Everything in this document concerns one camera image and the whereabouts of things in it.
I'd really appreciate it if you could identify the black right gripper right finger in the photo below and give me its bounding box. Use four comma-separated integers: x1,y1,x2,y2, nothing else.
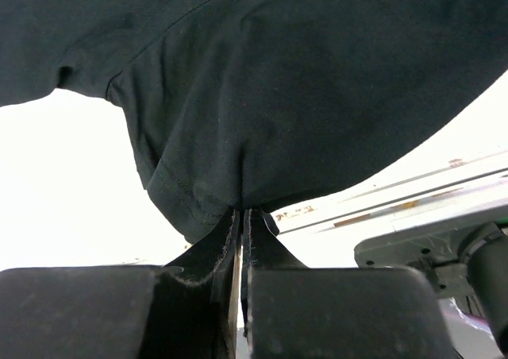
241,207,457,359

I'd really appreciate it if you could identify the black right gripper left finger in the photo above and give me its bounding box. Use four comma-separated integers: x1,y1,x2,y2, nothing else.
0,209,241,359

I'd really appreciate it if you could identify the black t shirt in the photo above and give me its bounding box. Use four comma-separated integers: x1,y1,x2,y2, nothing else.
0,0,508,244

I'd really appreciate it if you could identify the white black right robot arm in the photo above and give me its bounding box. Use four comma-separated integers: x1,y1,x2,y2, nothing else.
241,208,507,358

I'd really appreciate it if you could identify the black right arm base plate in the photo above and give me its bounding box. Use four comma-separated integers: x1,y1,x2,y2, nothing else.
354,205,507,299

